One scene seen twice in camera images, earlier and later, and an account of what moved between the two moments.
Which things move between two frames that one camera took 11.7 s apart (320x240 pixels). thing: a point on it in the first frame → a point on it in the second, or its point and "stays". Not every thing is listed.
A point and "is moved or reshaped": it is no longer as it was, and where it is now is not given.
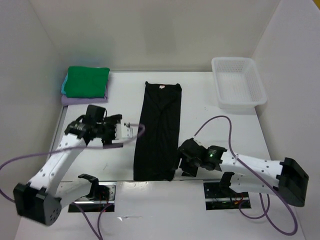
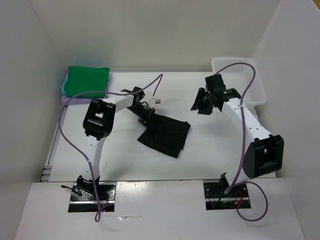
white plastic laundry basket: [239, 82] stays
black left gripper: [108, 142] → [149, 111]
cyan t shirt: [62, 88] stays
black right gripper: [188, 170] → [197, 99]
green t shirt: [86, 82] stays
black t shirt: [157, 150] is moved or reshaped
